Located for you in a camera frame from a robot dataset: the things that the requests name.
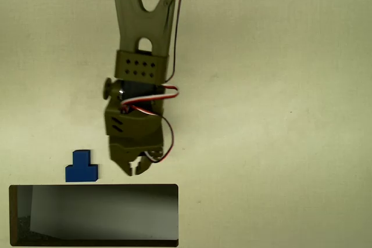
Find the blue T-shaped block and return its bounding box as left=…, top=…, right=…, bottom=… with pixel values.
left=65, top=149, right=100, bottom=183

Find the dark rectangular bin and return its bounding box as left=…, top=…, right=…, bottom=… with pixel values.
left=8, top=184, right=180, bottom=248

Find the white red black servo cable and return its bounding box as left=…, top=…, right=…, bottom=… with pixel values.
left=123, top=105, right=176, bottom=164

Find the long red black arm cable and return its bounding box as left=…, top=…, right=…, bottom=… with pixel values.
left=120, top=0, right=188, bottom=108

